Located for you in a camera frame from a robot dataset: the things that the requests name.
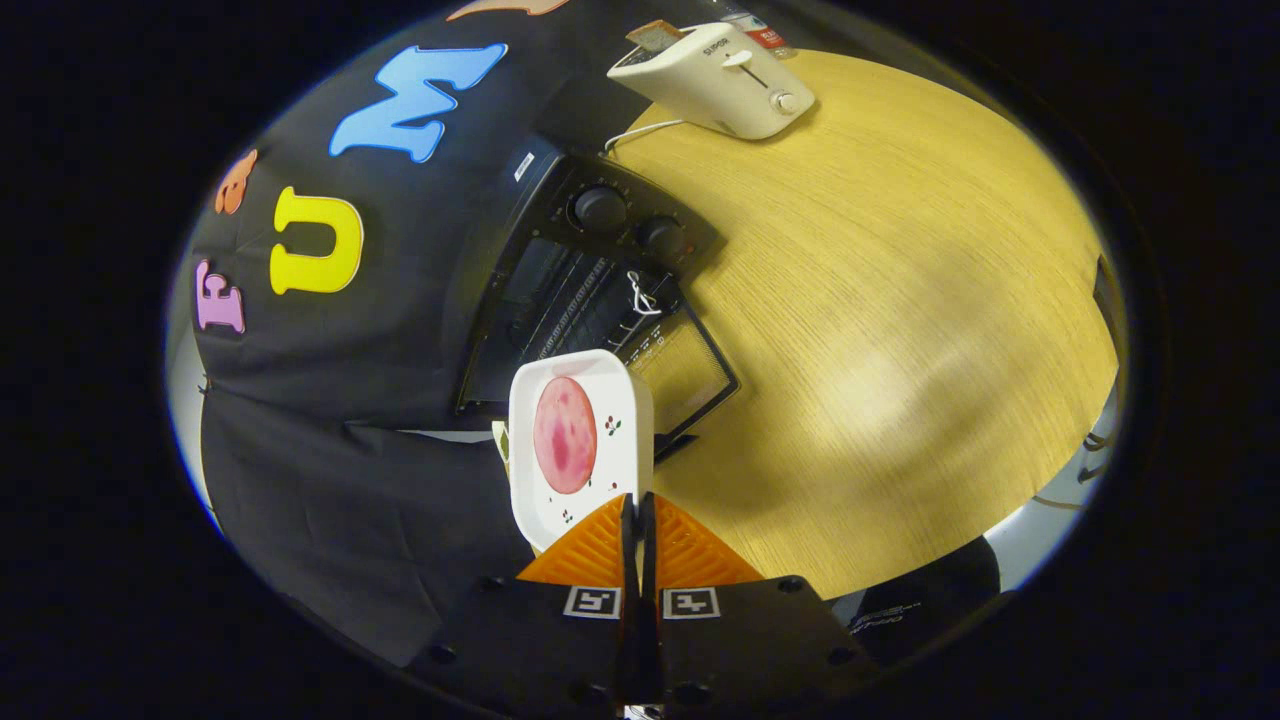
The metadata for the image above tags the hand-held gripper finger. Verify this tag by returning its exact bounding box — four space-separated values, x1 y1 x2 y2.
405 492 646 706
640 492 881 706

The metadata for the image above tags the pink ham slice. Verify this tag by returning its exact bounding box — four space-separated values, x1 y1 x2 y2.
533 377 599 495

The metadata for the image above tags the white square plate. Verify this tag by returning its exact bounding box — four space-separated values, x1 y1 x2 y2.
508 349 656 554

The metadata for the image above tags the black toaster oven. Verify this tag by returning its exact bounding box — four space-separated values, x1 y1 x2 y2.
455 135 743 461

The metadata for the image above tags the metal oven rack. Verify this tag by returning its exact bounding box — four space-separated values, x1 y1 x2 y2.
510 255 651 361

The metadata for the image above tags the white pop-up toaster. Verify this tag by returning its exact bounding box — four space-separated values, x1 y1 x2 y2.
607 20 816 141

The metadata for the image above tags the black backdrop cloth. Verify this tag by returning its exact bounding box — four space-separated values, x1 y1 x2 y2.
165 0 741 669

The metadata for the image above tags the brown bread slice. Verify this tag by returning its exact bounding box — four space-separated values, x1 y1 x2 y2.
627 18 686 53

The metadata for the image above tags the clear plastic water bottle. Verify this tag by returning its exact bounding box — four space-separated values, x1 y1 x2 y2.
720 0 796 59

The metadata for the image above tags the white power cable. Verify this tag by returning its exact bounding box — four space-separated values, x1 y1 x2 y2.
603 118 686 153

